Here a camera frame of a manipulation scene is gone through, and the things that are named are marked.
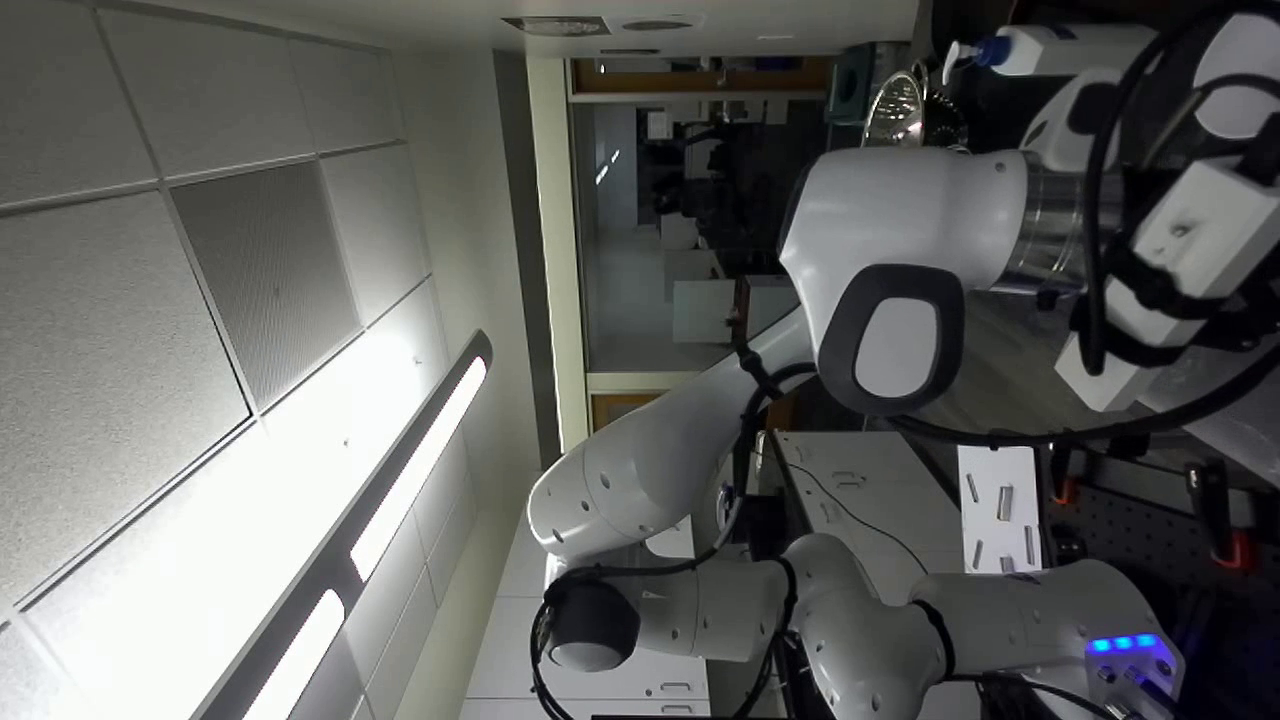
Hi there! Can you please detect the long ceiling light strip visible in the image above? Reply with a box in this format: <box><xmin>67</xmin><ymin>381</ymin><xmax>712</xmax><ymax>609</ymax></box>
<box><xmin>341</xmin><ymin>331</ymin><xmax>494</xmax><ymax>593</ymax></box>
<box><xmin>234</xmin><ymin>583</ymin><xmax>351</xmax><ymax>720</ymax></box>

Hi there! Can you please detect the grey cabinet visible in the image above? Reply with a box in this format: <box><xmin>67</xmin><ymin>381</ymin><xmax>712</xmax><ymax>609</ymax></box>
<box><xmin>769</xmin><ymin>427</ymin><xmax>969</xmax><ymax>574</ymax></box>

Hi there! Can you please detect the ceiling air vent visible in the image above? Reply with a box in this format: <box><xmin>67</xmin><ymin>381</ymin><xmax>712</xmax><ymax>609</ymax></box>
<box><xmin>500</xmin><ymin>13</ymin><xmax>612</xmax><ymax>38</ymax></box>

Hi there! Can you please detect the steel colander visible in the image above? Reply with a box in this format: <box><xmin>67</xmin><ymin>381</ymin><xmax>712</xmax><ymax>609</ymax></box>
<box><xmin>861</xmin><ymin>65</ymin><xmax>932</xmax><ymax>150</ymax></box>

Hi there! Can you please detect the white paper note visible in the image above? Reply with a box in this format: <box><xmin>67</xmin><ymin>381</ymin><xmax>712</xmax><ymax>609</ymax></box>
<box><xmin>953</xmin><ymin>438</ymin><xmax>1049</xmax><ymax>574</ymax></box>

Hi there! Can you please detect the black orange bar clamp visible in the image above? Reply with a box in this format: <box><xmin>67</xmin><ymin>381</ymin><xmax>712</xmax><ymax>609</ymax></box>
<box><xmin>1044</xmin><ymin>437</ymin><xmax>1091</xmax><ymax>512</ymax></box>
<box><xmin>1185</xmin><ymin>456</ymin><xmax>1265</xmax><ymax>574</ymax></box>

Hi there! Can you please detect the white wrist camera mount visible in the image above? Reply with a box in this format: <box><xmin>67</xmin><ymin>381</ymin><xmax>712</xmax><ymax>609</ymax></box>
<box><xmin>1052</xmin><ymin>157</ymin><xmax>1280</xmax><ymax>414</ymax></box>

